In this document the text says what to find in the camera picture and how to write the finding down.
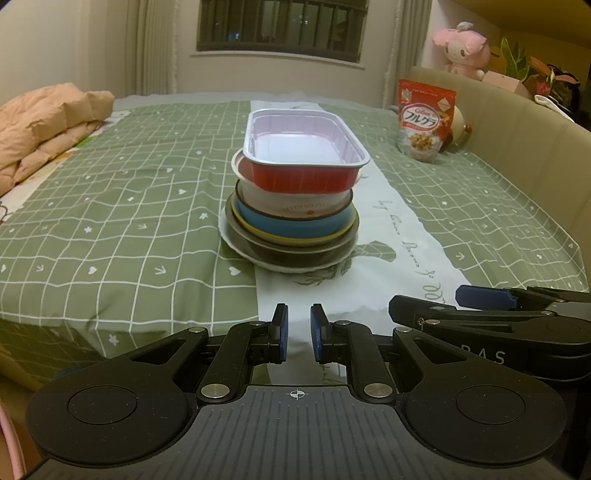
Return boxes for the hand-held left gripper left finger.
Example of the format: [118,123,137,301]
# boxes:
[122,304,289,403]

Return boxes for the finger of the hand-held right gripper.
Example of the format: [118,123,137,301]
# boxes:
[455,285,591,311]
[390,294,591,330]

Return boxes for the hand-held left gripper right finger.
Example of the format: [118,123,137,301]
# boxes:
[311,304,476,401]

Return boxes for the white floral plate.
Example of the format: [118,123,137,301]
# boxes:
[219,203,361,274]

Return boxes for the stainless steel bowl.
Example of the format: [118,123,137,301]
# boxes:
[226,194,358,267]

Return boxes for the white plastic bowl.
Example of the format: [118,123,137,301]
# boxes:
[233,148,354,219]

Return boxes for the red foil tray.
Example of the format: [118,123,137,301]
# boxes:
[242,109,370,192]

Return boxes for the white deer print table runner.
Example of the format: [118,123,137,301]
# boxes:
[249,99,472,386]

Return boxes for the beige padded headboard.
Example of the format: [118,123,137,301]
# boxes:
[409,65,591,296]

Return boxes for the cream round plush toy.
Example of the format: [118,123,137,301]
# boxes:
[445,104,474,148]

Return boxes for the red cereal bag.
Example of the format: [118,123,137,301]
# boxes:
[397,78,458,163]

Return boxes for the green checked bedsheet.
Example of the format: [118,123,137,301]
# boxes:
[0,95,591,384]

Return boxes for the pink box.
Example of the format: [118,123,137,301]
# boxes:
[482,71,532,100]

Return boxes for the green potted plant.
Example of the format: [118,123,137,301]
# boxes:
[501,37,578,93]

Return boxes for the pink plush toy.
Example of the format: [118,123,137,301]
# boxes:
[434,22,492,81]

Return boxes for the white pleated curtain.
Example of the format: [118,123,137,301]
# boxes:
[383,0,432,109]
[136,0,178,95]

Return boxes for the barred window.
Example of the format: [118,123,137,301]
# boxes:
[196,0,370,63]

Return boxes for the peach quilt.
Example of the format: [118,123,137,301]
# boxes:
[0,83,115,185]

